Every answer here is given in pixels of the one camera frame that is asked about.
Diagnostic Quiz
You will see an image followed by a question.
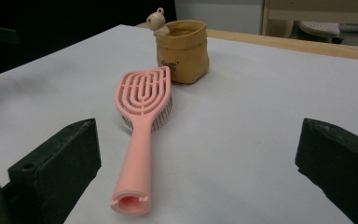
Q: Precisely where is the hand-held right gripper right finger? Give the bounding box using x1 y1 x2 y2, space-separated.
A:
294 118 358 224

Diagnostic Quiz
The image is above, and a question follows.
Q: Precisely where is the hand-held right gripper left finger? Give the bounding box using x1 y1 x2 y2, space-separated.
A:
7 118 103 224

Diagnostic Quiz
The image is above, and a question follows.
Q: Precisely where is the pink hairbrush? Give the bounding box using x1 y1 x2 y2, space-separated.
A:
110 65 173 217

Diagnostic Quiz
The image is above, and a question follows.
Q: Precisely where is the small brown wooden cup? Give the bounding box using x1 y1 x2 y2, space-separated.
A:
156 20 211 85

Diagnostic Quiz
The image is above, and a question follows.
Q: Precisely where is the wooden table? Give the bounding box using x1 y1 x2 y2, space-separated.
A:
135 21 358 63

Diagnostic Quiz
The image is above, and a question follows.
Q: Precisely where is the white office chair base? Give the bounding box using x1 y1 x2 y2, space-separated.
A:
297 21 345 45

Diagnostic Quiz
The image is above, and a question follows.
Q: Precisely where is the light wooden desk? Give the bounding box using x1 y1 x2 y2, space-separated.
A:
260 0 358 39

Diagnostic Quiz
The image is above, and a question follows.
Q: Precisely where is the beige bear figurine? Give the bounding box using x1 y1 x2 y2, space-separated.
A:
145 7 171 37

